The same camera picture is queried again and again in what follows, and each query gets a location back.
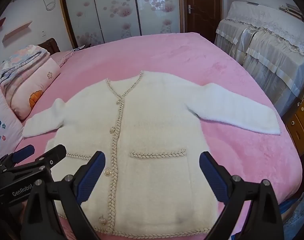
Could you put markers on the pink flower print pillow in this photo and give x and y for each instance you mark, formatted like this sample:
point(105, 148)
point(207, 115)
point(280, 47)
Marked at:
point(37, 85)

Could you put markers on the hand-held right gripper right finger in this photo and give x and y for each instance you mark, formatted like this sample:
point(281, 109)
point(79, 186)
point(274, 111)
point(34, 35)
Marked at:
point(214, 177)

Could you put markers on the pink plush bed blanket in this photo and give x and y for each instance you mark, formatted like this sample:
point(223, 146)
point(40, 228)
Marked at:
point(179, 55)

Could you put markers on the white fluffy cardigan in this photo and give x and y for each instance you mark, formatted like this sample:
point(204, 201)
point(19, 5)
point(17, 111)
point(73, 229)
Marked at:
point(154, 120)

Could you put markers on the floral sliding door wardrobe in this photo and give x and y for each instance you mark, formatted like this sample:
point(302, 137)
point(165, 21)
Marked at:
point(117, 10)

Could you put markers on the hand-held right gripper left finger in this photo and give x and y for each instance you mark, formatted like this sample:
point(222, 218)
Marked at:
point(92, 175)

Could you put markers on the stack of books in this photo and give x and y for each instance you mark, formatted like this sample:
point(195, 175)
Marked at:
point(291, 10)

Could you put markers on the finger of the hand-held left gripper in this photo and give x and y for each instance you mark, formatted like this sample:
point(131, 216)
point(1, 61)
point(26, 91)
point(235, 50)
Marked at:
point(24, 152)
point(54, 155)

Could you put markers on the folded floral quilt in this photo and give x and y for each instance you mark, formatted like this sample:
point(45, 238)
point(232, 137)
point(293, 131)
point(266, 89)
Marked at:
point(24, 55)

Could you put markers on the pink wall shelf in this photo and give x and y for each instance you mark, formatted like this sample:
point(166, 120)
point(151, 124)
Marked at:
point(17, 31)

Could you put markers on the brown wooden headboard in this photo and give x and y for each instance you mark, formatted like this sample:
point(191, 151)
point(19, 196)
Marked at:
point(52, 45)

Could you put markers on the brown wooden door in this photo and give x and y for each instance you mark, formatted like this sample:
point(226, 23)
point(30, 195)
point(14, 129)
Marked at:
point(204, 10)

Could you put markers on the pink cartoon print cushion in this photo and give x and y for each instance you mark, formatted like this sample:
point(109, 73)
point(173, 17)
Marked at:
point(2, 125)

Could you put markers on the wooden drawer cabinet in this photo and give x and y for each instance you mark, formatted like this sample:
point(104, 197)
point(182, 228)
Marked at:
point(301, 127)

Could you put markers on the person's blue jeans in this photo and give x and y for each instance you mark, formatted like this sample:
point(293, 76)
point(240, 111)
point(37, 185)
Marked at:
point(299, 215)

